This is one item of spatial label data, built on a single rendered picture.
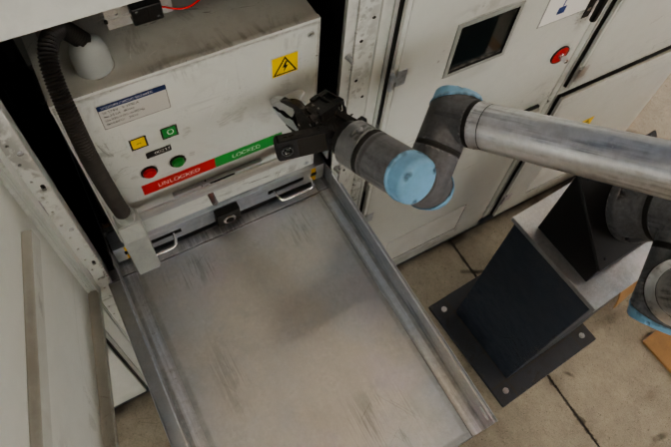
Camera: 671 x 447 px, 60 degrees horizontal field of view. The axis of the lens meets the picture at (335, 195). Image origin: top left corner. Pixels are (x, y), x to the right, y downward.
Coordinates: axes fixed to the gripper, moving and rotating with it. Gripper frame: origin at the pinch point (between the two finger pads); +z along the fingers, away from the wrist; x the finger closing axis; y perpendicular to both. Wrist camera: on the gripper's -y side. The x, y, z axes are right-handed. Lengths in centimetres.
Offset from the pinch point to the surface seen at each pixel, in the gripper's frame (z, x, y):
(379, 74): -8.2, -2.3, 22.5
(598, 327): -52, -141, 87
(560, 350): -47, -138, 67
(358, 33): -10.2, 11.8, 16.0
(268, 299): -8.4, -41.2, -19.2
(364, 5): -12.0, 17.9, 16.5
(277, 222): 5.2, -37.6, -4.1
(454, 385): -50, -52, -3
